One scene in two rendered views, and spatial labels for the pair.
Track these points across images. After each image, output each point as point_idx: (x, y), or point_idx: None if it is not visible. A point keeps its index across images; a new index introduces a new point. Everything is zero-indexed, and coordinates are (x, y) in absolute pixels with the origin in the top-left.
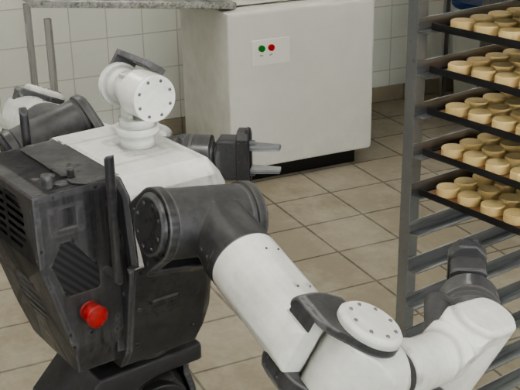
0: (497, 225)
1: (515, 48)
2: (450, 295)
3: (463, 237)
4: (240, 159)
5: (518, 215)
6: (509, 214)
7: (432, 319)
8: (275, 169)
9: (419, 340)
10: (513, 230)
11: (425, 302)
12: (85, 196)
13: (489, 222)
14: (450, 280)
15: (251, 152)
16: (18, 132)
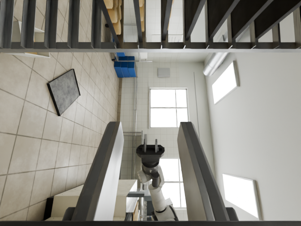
0: (102, 10)
1: (231, 4)
2: (157, 170)
3: (164, 150)
4: None
5: (112, 4)
6: (110, 4)
7: (158, 183)
8: (122, 148)
9: (164, 197)
10: (108, 19)
11: (157, 179)
12: None
13: (100, 4)
14: (157, 165)
15: (165, 225)
16: None
